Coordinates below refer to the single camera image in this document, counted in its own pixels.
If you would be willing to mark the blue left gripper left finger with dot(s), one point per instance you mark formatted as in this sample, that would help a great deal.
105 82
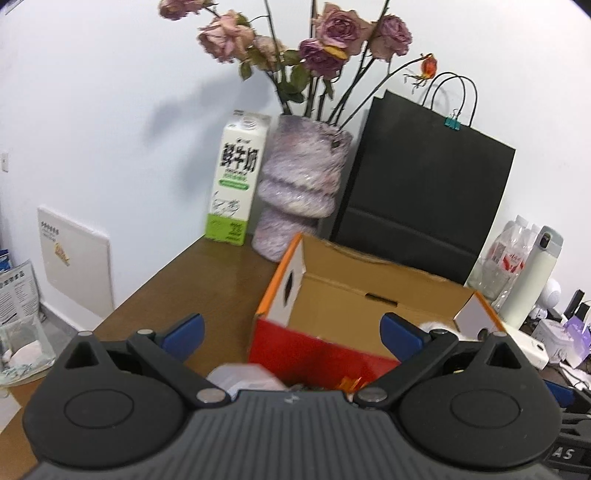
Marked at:
183 338

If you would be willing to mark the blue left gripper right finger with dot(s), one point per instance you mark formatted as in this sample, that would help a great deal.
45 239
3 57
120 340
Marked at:
402 338

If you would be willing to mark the white round jar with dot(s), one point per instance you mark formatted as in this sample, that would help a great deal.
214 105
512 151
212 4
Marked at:
234 377

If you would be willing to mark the orange cardboard box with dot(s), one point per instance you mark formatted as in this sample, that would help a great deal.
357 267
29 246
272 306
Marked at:
319 321

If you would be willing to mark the clear water bottle pack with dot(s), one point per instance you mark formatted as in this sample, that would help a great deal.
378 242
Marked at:
494 273

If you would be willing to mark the white charger box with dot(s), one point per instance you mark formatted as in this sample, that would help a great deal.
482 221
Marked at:
533 349

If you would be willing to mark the white thermos bottle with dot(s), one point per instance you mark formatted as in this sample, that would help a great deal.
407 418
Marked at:
530 282

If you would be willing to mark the white round figurine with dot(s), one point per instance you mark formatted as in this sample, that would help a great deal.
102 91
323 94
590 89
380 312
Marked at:
547 300

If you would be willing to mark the black paper bag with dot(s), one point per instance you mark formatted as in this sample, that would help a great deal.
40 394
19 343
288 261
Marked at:
419 193

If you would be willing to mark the white green milk carton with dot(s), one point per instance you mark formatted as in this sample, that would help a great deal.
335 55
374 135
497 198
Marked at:
240 157

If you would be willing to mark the blue white magazines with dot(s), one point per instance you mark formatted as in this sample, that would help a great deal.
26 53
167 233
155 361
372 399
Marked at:
19 294

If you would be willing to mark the purple textured vase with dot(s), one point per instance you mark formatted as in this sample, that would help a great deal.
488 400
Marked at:
300 181

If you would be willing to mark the teal binder clip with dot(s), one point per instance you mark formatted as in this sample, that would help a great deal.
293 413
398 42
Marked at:
452 121

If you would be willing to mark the dried rose bouquet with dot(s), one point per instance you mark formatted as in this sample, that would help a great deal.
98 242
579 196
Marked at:
322 72

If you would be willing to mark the white wall panel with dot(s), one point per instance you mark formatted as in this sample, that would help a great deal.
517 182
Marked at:
76 261

